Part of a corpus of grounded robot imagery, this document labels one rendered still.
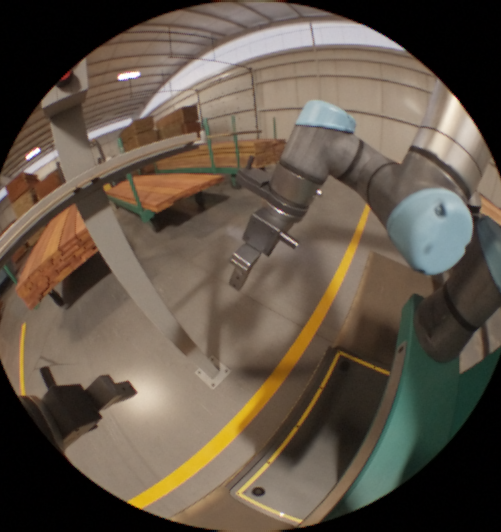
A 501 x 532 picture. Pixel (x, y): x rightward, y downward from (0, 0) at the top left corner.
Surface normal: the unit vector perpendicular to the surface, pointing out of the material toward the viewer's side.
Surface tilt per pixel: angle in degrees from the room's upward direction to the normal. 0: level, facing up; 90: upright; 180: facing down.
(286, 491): 0
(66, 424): 24
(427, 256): 89
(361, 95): 89
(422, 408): 0
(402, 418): 0
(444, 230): 90
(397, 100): 88
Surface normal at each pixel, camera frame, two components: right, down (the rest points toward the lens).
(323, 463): -0.09, -0.73
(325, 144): -0.22, 0.67
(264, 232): -0.49, 0.52
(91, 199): 0.78, 0.36
